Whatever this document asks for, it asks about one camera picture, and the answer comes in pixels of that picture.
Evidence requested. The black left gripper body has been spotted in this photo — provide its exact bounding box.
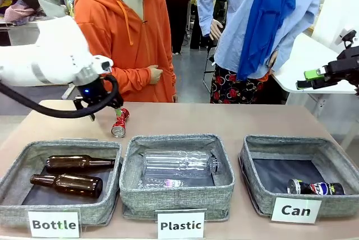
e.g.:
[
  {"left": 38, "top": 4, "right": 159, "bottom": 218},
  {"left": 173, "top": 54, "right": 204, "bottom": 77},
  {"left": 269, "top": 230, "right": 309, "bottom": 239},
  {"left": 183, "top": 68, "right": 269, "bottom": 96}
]
[{"left": 77, "top": 78, "right": 113, "bottom": 107}]

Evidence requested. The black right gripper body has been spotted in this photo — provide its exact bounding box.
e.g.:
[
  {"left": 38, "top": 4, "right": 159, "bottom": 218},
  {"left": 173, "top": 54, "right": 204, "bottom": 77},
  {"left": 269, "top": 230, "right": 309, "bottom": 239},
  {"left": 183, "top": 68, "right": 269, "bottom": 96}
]
[{"left": 326, "top": 45, "right": 359, "bottom": 82}]

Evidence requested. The crushed red soda can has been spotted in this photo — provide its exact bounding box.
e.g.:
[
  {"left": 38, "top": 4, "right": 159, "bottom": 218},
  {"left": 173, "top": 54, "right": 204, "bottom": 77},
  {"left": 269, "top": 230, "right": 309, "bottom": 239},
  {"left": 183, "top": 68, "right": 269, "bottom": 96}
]
[{"left": 111, "top": 107, "right": 131, "bottom": 139}]

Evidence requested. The brown glass bottle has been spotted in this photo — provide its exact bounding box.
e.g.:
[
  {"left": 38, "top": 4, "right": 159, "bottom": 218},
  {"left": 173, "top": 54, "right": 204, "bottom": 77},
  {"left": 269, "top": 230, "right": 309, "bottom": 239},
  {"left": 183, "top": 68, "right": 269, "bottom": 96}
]
[
  {"left": 44, "top": 154, "right": 116, "bottom": 173},
  {"left": 29, "top": 173, "right": 104, "bottom": 199}
]

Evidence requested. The large clear plastic bottle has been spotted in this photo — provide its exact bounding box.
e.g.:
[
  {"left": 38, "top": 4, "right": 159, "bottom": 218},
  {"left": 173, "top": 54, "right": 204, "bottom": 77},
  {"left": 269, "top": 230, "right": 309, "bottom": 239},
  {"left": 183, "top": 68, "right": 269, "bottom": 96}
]
[{"left": 142, "top": 150, "right": 223, "bottom": 181}]

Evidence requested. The crushed clear plastic bottle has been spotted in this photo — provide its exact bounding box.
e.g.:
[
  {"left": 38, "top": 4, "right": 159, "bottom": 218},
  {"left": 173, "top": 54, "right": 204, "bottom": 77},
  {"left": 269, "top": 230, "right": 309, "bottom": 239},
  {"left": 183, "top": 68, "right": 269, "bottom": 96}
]
[{"left": 138, "top": 177, "right": 189, "bottom": 190}]

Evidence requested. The crushed black Pepsi can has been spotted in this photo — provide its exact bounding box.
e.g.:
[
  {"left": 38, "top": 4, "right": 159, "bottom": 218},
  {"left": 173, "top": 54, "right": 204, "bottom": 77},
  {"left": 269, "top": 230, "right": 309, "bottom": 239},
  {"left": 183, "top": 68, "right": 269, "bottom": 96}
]
[{"left": 287, "top": 178, "right": 346, "bottom": 196}]

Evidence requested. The person's left forearm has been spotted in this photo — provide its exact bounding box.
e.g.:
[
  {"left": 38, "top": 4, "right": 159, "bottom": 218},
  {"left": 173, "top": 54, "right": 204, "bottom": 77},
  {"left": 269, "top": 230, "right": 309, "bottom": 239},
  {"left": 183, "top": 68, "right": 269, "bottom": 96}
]
[{"left": 164, "top": 66, "right": 178, "bottom": 103}]

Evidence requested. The person's right forearm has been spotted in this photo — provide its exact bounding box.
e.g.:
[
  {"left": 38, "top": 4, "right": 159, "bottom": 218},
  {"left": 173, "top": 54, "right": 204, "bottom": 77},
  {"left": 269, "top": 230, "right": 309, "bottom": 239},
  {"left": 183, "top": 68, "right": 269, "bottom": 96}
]
[{"left": 110, "top": 66, "right": 153, "bottom": 95}]

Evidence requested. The grey fabric Plastic basket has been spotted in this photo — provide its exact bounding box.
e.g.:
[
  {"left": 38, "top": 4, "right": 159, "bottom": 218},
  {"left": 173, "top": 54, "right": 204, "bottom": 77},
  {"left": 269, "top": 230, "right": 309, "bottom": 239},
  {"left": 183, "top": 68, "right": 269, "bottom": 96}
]
[{"left": 118, "top": 134, "right": 236, "bottom": 221}]

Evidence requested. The grey fabric Can basket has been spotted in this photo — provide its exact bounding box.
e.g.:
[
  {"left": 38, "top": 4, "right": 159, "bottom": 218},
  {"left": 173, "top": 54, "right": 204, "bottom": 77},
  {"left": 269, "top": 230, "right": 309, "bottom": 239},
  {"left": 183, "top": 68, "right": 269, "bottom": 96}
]
[{"left": 238, "top": 135, "right": 359, "bottom": 219}]

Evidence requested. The white Can label sign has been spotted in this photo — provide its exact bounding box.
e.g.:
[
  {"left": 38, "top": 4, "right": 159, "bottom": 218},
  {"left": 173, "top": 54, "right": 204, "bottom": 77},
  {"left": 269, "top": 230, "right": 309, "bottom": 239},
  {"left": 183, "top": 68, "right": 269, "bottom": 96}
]
[{"left": 270, "top": 197, "right": 323, "bottom": 224}]

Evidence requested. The grey fabric Bottle basket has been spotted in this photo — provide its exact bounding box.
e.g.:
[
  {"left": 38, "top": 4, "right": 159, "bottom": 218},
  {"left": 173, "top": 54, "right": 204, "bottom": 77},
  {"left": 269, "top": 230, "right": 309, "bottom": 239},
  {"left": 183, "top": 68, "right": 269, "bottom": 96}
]
[{"left": 0, "top": 139, "right": 124, "bottom": 227}]

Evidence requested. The person's right hand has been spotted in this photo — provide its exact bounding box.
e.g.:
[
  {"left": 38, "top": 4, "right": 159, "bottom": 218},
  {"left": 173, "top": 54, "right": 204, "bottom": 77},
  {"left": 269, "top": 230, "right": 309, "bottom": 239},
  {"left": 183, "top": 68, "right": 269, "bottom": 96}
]
[{"left": 148, "top": 64, "right": 164, "bottom": 85}]

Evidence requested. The white side table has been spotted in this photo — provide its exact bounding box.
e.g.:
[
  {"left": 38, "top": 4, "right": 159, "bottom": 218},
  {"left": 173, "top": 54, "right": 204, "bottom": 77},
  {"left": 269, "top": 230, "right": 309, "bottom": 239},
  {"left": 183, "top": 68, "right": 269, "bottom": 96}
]
[{"left": 271, "top": 32, "right": 359, "bottom": 151}]

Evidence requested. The person in orange hoodie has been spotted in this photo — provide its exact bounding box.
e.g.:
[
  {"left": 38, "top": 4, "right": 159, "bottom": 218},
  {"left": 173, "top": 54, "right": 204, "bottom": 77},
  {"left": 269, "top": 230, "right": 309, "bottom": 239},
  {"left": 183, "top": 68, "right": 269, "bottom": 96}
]
[{"left": 73, "top": 0, "right": 178, "bottom": 104}]

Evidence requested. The light blue shirt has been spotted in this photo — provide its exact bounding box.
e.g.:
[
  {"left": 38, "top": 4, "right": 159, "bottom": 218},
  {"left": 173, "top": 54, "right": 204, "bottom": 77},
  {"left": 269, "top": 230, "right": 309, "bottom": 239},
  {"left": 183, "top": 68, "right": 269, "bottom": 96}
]
[{"left": 197, "top": 0, "right": 321, "bottom": 81}]

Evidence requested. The bright blue cloth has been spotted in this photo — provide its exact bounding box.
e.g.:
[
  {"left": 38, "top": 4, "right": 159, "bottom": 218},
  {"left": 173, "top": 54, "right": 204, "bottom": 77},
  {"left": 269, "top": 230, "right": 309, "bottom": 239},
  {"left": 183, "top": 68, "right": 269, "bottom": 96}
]
[{"left": 236, "top": 0, "right": 297, "bottom": 81}]

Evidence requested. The black red floral skirt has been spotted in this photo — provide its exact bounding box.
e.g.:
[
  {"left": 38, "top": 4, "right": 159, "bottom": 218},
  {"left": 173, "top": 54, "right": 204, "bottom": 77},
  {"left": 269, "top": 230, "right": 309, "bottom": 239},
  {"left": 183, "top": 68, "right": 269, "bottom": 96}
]
[{"left": 209, "top": 64, "right": 271, "bottom": 105}]

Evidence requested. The black chair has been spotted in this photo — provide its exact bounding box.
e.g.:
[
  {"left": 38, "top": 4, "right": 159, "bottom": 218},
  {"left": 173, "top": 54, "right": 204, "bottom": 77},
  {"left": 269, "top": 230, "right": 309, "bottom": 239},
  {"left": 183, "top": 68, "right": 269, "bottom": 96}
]
[{"left": 202, "top": 45, "right": 217, "bottom": 93}]

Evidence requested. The beige mannequin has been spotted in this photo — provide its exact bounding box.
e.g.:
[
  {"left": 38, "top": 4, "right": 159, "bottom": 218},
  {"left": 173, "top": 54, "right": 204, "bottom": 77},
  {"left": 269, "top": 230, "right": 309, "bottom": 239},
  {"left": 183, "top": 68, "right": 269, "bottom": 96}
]
[{"left": 209, "top": 19, "right": 279, "bottom": 70}]

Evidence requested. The pink patterned cloth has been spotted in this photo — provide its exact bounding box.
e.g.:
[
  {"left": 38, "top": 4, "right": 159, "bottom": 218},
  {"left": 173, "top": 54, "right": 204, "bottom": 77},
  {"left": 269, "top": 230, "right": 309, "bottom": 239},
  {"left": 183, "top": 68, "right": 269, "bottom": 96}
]
[{"left": 3, "top": 0, "right": 39, "bottom": 24}]

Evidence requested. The bystander in dark clothes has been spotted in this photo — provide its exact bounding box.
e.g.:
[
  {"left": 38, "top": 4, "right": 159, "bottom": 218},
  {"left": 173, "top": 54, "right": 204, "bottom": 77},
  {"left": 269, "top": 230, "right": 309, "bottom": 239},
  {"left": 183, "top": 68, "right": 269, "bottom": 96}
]
[{"left": 160, "top": 0, "right": 203, "bottom": 56}]

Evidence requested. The white Plastic label sign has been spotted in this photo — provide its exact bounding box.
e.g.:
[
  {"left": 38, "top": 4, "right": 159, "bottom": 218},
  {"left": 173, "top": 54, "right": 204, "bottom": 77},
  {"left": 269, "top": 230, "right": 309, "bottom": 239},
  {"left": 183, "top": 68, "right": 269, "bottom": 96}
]
[{"left": 156, "top": 211, "right": 206, "bottom": 240}]

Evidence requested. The white Bottle label sign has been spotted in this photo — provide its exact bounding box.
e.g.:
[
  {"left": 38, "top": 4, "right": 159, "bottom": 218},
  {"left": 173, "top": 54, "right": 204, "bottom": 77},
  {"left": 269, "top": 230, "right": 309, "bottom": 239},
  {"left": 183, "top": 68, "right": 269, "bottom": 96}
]
[{"left": 27, "top": 210, "right": 81, "bottom": 238}]

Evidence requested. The black left wrist camera bracket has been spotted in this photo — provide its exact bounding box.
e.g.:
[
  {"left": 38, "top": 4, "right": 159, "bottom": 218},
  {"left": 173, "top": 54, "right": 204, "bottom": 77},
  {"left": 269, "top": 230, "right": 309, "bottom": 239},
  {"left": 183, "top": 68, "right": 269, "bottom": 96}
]
[{"left": 73, "top": 96, "right": 96, "bottom": 122}]

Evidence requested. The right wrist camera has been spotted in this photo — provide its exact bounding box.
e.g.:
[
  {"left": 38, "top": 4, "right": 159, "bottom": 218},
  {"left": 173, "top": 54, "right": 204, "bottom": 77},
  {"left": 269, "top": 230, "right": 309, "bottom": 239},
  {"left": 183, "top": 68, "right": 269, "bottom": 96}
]
[{"left": 335, "top": 29, "right": 358, "bottom": 49}]

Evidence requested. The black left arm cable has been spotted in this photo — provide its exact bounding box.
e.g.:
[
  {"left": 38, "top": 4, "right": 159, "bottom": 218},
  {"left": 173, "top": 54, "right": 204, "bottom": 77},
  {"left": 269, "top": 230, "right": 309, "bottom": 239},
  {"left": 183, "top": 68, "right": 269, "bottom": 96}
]
[{"left": 0, "top": 73, "right": 119, "bottom": 119}]

